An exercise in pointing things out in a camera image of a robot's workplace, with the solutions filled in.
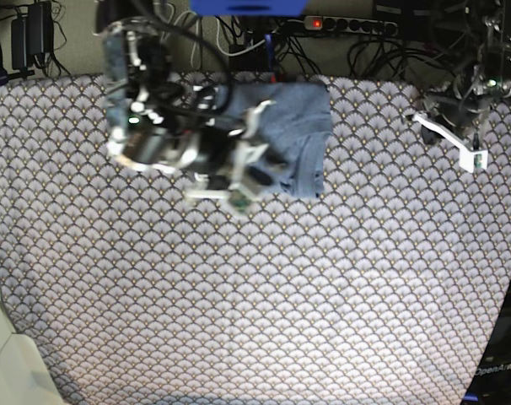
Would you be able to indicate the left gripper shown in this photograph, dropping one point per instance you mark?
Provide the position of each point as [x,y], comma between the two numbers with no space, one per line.
[464,118]

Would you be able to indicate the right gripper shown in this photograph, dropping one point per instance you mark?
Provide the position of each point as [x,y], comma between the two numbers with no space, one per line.
[205,150]

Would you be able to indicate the blue T-shirt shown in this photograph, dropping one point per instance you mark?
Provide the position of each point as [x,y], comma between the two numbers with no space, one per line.
[296,127]

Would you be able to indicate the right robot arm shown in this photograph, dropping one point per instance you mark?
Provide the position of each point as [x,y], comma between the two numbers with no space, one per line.
[150,130]

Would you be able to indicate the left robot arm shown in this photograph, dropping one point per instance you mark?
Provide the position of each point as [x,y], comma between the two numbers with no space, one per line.
[475,42]

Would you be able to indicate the black box under table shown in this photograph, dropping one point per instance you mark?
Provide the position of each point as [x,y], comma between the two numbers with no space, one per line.
[252,61]

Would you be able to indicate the black power strip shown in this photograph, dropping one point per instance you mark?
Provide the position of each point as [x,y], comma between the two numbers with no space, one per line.
[341,25]

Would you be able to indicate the fan-patterned table cloth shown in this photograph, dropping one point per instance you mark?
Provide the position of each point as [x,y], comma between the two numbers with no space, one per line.
[383,290]

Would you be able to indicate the black power adapter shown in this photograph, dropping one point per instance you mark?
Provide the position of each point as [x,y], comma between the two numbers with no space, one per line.
[32,36]

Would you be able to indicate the black OpenArm base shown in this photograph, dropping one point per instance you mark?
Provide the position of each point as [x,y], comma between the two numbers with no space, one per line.
[491,383]

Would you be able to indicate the beige plastic bin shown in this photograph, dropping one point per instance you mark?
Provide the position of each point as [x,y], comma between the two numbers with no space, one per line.
[24,378]

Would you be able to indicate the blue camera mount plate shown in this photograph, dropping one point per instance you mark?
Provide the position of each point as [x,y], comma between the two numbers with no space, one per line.
[248,7]

